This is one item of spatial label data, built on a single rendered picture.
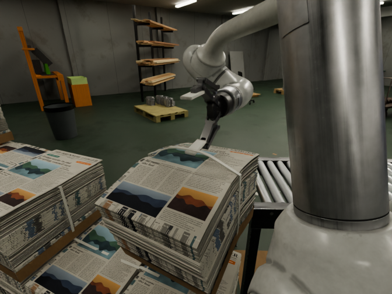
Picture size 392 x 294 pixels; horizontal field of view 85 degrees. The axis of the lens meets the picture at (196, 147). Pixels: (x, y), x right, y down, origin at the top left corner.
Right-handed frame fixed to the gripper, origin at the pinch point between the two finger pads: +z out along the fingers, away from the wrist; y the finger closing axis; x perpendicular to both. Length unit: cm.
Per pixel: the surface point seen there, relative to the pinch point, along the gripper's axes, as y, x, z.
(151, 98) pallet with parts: 122, 374, -394
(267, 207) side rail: 54, -14, -39
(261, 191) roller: 55, -8, -51
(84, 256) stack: 45, 33, 21
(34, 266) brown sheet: 41, 41, 32
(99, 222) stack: 46, 42, 8
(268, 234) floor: 139, -8, -100
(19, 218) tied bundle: 24, 41, 29
